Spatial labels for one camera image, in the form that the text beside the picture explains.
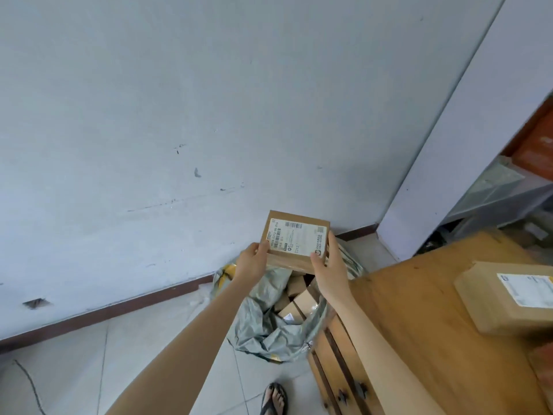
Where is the person's right hand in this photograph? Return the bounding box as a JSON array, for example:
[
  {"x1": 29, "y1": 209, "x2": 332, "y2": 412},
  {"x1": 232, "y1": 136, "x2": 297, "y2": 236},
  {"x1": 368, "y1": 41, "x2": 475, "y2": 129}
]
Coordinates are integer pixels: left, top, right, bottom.
[{"x1": 310, "y1": 231, "x2": 351, "y2": 305}]

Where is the person's left hand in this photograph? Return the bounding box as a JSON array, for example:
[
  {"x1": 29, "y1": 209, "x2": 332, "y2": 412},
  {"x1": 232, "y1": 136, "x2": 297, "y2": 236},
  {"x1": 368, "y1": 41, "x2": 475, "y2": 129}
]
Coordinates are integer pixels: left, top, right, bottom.
[{"x1": 231, "y1": 242, "x2": 271, "y2": 295}]

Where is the heap of sorted cardboard boxes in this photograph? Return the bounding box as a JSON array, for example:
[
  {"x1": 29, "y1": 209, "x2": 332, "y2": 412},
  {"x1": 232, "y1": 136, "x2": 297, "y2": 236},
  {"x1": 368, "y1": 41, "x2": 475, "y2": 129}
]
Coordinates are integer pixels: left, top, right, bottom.
[{"x1": 273, "y1": 274, "x2": 323, "y2": 327}]

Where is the small clear-taped cardboard box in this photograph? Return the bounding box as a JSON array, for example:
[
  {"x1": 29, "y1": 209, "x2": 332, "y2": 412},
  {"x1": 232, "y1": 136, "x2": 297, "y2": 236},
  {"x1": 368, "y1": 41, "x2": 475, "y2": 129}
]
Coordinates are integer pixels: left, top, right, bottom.
[{"x1": 260, "y1": 210, "x2": 331, "y2": 275}]

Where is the grey sack of scanned boxes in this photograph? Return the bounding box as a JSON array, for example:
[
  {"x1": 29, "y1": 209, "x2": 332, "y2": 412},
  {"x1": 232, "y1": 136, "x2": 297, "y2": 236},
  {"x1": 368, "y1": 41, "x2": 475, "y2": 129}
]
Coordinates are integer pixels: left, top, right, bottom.
[{"x1": 213, "y1": 237, "x2": 366, "y2": 364}]

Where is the large labelled box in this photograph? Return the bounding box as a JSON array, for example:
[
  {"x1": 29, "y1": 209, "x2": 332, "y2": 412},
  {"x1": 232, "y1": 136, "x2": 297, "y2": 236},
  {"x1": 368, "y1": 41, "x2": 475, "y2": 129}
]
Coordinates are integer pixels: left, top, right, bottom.
[{"x1": 453, "y1": 261, "x2": 553, "y2": 338}]

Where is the orange taped cardboard box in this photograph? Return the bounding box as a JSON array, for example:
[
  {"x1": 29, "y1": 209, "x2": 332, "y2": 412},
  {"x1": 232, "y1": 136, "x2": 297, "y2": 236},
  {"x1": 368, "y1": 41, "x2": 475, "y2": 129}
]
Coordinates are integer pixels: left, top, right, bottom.
[{"x1": 527, "y1": 341, "x2": 553, "y2": 405}]

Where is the person's left forearm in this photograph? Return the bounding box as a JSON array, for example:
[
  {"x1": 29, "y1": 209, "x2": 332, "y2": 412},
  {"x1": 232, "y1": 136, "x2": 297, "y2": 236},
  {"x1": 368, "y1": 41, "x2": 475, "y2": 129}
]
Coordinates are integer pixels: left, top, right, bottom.
[{"x1": 105, "y1": 278, "x2": 243, "y2": 415}]

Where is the person's foot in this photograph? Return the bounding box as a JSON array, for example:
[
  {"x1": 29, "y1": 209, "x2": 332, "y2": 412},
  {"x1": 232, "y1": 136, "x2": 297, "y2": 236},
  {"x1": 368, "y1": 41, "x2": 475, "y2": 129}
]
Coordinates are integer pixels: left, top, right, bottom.
[{"x1": 262, "y1": 383, "x2": 288, "y2": 415}]

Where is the wooden table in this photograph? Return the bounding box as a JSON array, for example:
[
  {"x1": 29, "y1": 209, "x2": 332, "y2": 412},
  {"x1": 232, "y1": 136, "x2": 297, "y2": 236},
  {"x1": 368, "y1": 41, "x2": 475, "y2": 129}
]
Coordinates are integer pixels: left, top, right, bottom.
[{"x1": 307, "y1": 228, "x2": 553, "y2": 415}]

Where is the black flip-flop sandal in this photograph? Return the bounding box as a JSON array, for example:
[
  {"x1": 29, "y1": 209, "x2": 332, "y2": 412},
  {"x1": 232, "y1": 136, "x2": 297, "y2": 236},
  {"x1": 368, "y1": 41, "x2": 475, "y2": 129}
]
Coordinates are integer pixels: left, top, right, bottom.
[{"x1": 259, "y1": 381, "x2": 289, "y2": 415}]

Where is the clear plastic storage bin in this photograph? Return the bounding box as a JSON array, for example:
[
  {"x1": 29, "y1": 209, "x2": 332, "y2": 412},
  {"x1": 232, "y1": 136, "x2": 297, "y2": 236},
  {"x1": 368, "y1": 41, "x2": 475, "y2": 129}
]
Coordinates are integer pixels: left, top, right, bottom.
[{"x1": 442, "y1": 155, "x2": 553, "y2": 240}]

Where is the orange paper bag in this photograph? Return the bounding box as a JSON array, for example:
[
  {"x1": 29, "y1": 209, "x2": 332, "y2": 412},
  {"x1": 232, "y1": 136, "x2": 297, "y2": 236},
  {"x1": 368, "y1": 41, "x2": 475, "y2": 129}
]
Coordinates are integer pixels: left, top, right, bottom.
[{"x1": 503, "y1": 97, "x2": 553, "y2": 182}]

